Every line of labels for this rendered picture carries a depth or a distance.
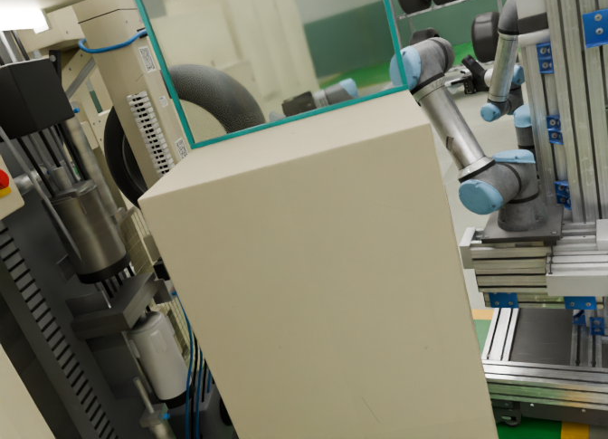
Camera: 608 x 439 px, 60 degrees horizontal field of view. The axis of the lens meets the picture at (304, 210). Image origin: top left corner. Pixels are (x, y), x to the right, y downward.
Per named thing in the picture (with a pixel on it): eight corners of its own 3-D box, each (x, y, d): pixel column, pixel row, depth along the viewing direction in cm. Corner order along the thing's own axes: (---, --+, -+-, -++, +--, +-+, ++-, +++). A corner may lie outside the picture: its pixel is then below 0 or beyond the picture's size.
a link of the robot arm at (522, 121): (510, 146, 202) (505, 111, 198) (529, 133, 209) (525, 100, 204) (539, 146, 192) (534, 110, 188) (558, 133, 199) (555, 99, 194)
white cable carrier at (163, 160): (199, 240, 164) (141, 92, 148) (185, 243, 165) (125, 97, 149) (204, 234, 168) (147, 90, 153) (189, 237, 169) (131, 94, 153)
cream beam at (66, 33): (67, 40, 163) (45, -10, 158) (-3, 63, 168) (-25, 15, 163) (140, 31, 220) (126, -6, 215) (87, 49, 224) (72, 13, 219)
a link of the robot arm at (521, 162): (547, 186, 159) (541, 143, 155) (522, 204, 153) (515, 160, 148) (511, 182, 169) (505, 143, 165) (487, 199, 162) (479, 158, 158)
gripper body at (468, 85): (463, 94, 229) (487, 92, 220) (458, 76, 226) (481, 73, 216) (473, 87, 233) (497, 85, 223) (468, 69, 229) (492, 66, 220)
